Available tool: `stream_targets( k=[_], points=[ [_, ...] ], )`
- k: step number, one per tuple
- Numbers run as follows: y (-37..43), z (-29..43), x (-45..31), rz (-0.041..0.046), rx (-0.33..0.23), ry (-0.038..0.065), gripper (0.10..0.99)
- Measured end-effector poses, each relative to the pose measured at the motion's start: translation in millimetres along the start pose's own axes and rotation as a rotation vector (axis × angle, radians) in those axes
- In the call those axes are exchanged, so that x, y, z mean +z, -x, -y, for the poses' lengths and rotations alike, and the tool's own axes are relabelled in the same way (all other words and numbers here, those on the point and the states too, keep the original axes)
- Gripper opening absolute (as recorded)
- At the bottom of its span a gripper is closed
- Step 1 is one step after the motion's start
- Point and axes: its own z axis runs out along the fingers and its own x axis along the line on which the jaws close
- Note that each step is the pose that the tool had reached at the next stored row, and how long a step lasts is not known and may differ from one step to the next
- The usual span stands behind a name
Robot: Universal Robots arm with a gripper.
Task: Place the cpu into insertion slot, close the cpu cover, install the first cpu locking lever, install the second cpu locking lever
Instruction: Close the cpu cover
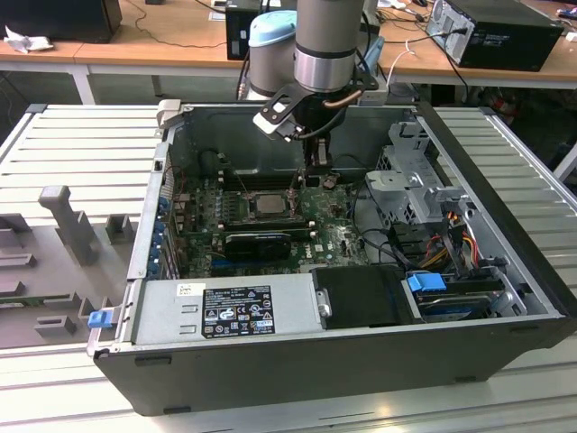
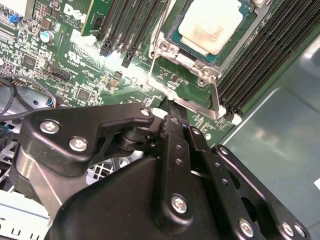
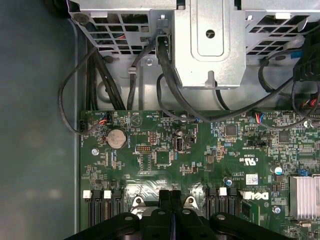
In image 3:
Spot round coin battery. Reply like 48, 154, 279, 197
106, 128, 126, 149

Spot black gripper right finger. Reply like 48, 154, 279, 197
170, 190, 288, 240

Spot thick black flat cable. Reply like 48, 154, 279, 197
155, 34, 297, 123

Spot green motherboard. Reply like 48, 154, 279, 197
79, 109, 320, 240

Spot silver finned heat sink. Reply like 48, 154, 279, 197
289, 175, 320, 221

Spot thin black looped cable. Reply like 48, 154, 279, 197
57, 46, 106, 136

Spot black cable with clip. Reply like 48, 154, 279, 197
126, 37, 158, 111

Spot CPU socket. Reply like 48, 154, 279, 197
129, 194, 201, 218

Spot square black chip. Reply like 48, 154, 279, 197
225, 124, 238, 137

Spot metal USB port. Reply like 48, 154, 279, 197
174, 135, 185, 153

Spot silver metal bay bracket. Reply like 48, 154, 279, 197
174, 0, 246, 90

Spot RAM slot with black latch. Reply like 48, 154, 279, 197
111, 190, 125, 218
91, 190, 103, 226
227, 187, 239, 221
206, 187, 218, 219

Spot black open PC case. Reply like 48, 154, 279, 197
0, 0, 320, 240

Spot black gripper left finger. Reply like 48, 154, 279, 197
65, 189, 174, 240

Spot metal disk bay cage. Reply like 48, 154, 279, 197
66, 0, 320, 111

